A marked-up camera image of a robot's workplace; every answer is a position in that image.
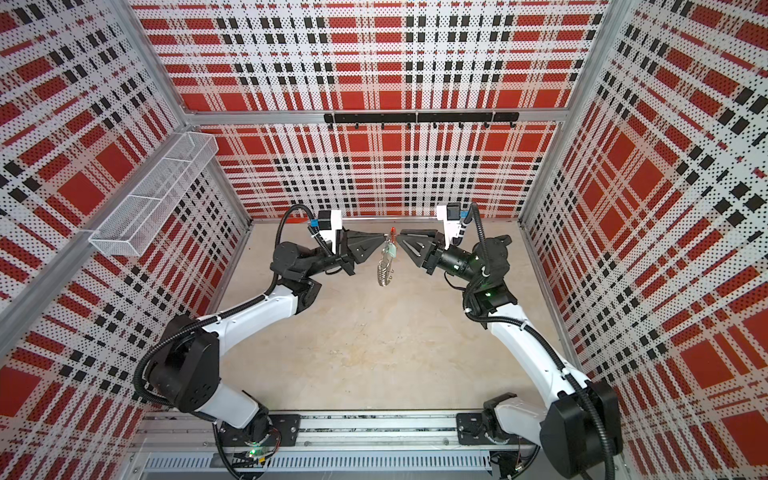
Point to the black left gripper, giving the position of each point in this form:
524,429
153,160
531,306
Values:
360,245

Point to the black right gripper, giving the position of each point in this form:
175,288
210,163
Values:
430,262

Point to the metal keyring gauge red handle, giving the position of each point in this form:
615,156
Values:
385,267

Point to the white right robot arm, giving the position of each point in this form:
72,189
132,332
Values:
578,426

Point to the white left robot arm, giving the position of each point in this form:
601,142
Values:
183,369

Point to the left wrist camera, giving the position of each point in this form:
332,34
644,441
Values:
327,226

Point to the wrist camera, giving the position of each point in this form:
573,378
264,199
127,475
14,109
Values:
455,220
327,226

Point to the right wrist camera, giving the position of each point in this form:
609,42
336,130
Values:
455,220

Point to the black hook rail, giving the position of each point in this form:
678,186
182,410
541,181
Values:
357,119

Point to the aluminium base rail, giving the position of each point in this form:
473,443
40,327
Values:
336,444

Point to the white wire mesh basket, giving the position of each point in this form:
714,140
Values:
134,223

